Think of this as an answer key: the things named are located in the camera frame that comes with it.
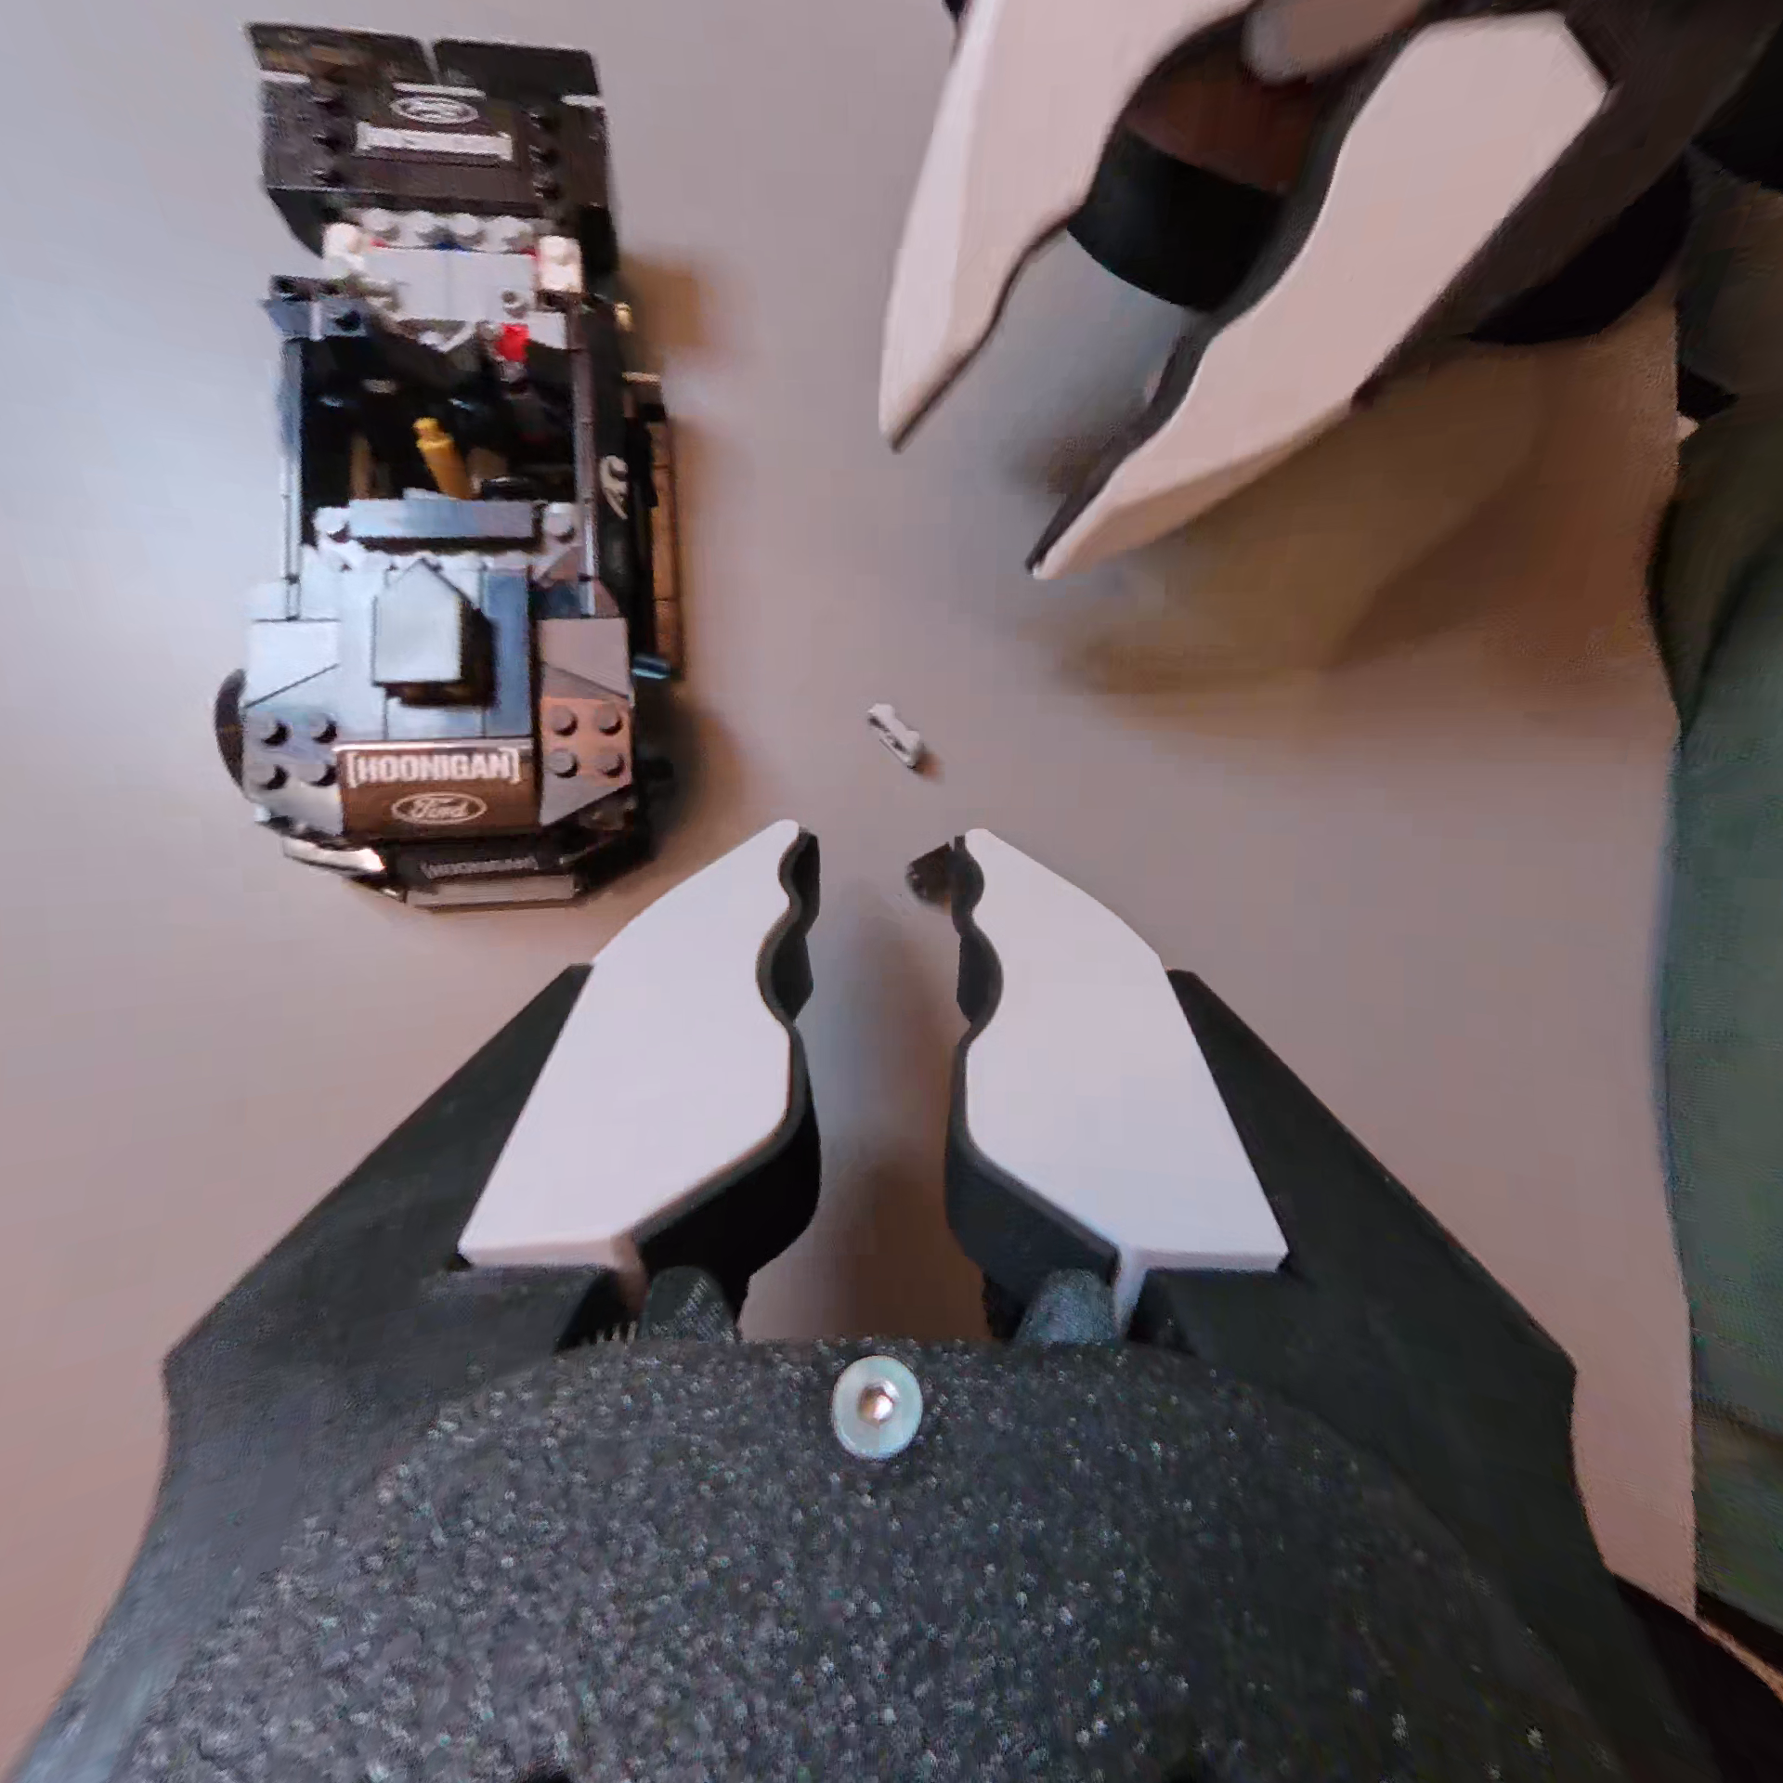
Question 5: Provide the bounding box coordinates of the person's green sweatshirt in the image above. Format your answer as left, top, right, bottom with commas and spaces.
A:
1646, 195, 1783, 1651

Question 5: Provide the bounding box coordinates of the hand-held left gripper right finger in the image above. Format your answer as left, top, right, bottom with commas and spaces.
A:
943, 827, 1292, 1333

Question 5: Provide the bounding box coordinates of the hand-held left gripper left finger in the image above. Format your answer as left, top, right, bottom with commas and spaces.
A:
461, 819, 824, 1277

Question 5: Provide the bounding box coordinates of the black lego car model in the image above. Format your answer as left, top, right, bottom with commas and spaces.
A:
214, 23, 681, 910

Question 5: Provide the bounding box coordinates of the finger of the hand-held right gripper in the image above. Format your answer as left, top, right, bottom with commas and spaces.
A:
879, 0, 1259, 455
1026, 14, 1620, 582

